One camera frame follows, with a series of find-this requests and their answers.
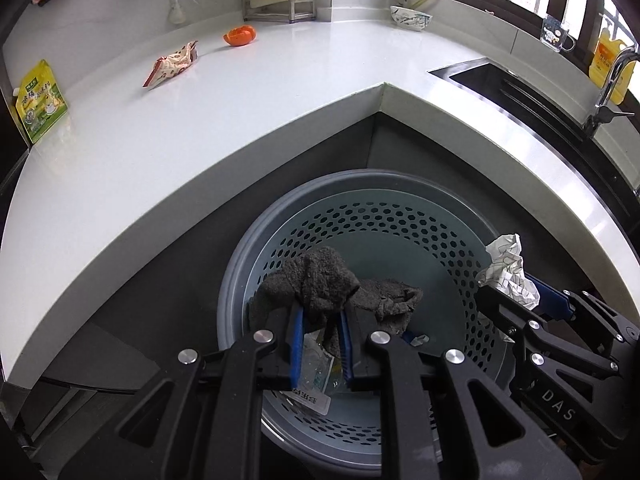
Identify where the steel faucet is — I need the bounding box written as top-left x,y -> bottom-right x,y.
582,42 -> 640,136

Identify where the white patterned bowl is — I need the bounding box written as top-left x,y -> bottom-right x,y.
390,5 -> 433,32

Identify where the steel sink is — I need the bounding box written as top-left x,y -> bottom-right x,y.
429,56 -> 640,211

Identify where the printed glass cup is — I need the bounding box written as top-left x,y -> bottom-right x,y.
541,14 -> 577,53

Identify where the yellow oil bottle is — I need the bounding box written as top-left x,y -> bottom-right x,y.
589,27 -> 633,106

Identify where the orange peel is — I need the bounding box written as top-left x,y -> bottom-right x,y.
223,25 -> 257,47

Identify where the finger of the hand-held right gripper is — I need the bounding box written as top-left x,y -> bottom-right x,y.
522,272 -> 640,347
475,284 -> 623,381

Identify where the yellow green pouch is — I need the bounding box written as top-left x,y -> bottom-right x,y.
15,58 -> 69,145

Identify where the dark kitchen appliance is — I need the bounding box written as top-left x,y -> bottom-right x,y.
0,87 -> 32,193

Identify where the red white snack wrapper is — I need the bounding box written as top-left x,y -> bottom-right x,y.
142,40 -> 199,90

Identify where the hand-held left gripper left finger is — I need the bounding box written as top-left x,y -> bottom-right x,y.
57,304 -> 307,480

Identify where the grey perforated trash bin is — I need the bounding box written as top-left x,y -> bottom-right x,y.
216,169 -> 518,463

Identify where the checked white paper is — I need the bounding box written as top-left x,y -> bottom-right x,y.
475,233 -> 541,311

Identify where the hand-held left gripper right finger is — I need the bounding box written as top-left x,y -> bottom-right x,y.
336,310 -> 583,480

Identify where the dark grey cloth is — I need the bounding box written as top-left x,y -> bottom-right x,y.
247,246 -> 425,356

